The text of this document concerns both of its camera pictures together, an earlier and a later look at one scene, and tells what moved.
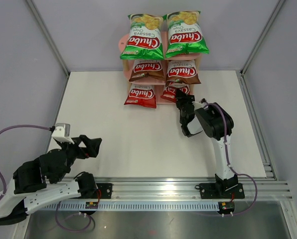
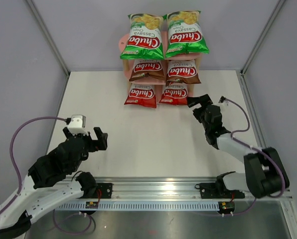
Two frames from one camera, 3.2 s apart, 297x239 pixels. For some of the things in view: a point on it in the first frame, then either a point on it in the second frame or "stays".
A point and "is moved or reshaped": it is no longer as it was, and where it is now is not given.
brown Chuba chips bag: [147, 67] stays
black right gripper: [181, 98] -> [205, 100]
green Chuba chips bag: [145, 42] stays
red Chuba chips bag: [142, 94] stays
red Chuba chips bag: [170, 93] is moved or reshaped
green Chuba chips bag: [185, 34] stays
